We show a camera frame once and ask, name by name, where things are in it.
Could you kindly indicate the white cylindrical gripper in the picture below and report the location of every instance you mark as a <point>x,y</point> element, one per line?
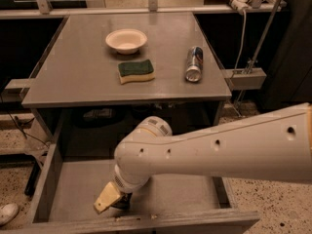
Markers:
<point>124,182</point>

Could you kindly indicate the white paper bowl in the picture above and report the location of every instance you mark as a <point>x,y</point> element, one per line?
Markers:
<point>126,41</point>

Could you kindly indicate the white shoe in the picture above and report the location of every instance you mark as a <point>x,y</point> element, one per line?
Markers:
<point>8,212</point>

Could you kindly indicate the green yellow sponge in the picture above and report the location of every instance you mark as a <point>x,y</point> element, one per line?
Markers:
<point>136,71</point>

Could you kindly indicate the black rxbar chocolate bar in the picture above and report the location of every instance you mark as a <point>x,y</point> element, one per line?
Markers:
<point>124,203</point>

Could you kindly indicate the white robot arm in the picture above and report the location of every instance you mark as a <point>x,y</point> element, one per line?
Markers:
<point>270,146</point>

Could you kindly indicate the grey open top drawer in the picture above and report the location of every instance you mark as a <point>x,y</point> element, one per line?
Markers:
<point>79,164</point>

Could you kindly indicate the silver blue drink can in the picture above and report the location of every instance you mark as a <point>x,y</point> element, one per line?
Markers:
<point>194,64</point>

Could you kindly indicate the grey metal bracket block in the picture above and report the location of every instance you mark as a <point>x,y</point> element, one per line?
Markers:
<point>239,80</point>

